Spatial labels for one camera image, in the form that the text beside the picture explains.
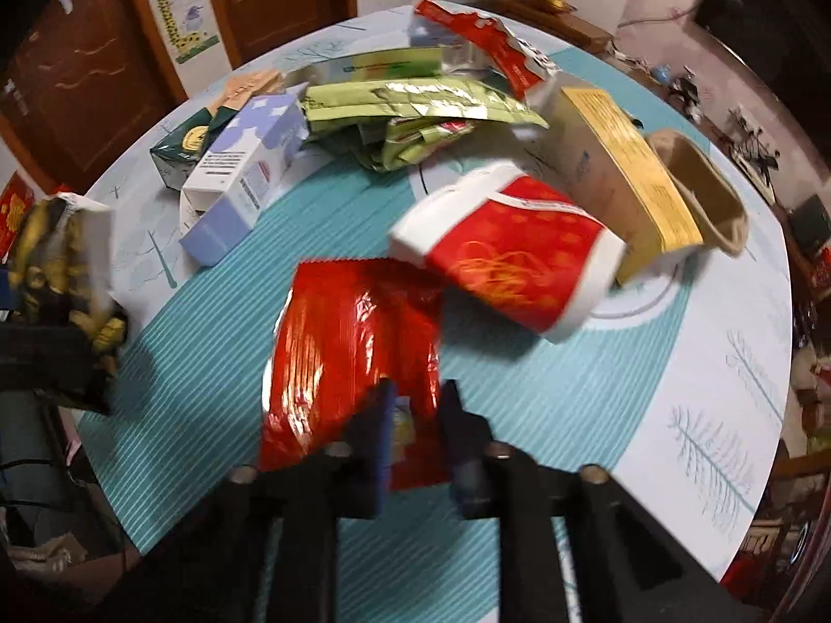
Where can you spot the yellow black snack packet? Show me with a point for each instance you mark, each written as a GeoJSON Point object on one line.
{"type": "Point", "coordinates": [58, 259]}

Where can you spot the yellow ornament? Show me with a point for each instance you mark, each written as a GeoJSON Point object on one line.
{"type": "Point", "coordinates": [548, 0]}

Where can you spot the clutter of small items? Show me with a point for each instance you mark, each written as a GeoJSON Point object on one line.
{"type": "Point", "coordinates": [688, 87]}

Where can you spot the beige paper packet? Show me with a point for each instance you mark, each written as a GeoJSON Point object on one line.
{"type": "Point", "coordinates": [243, 87]}

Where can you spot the black flat television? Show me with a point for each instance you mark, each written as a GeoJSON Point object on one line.
{"type": "Point", "coordinates": [759, 6]}

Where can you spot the brown wooden door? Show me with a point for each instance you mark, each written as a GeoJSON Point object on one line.
{"type": "Point", "coordinates": [279, 0]}
{"type": "Point", "coordinates": [78, 91]}

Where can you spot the long wooden media cabinet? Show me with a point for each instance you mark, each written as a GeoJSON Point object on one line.
{"type": "Point", "coordinates": [714, 143]}

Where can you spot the wall poster height chart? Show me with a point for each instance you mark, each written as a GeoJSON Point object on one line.
{"type": "Point", "coordinates": [182, 13]}

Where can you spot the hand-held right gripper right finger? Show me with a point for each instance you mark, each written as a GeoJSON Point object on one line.
{"type": "Point", "coordinates": [459, 448]}

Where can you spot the small wooden cabinet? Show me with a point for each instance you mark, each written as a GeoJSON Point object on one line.
{"type": "Point", "coordinates": [565, 23]}

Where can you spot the torn red white packet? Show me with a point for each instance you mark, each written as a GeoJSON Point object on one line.
{"type": "Point", "coordinates": [500, 39]}

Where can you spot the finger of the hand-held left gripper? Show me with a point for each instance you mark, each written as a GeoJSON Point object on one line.
{"type": "Point", "coordinates": [39, 357]}

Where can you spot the lavender carton box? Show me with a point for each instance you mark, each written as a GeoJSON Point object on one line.
{"type": "Point", "coordinates": [247, 156]}

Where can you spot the red white paper cup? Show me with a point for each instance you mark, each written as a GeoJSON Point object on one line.
{"type": "Point", "coordinates": [519, 253]}

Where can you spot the green foil packet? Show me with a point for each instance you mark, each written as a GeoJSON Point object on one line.
{"type": "Point", "coordinates": [415, 100]}

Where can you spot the dark green box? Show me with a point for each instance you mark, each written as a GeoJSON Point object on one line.
{"type": "Point", "coordinates": [182, 143]}

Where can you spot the red foil snack packet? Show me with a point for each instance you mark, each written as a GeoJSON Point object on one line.
{"type": "Point", "coordinates": [344, 350]}

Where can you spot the silver box green label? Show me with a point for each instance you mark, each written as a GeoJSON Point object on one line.
{"type": "Point", "coordinates": [376, 65]}

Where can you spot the yellow carton box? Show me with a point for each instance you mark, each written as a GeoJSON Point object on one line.
{"type": "Point", "coordinates": [623, 162]}

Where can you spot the brown pulp cup carrier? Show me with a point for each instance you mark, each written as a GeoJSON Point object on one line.
{"type": "Point", "coordinates": [675, 156]}

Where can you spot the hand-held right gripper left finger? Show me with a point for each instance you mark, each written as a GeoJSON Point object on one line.
{"type": "Point", "coordinates": [380, 448]}

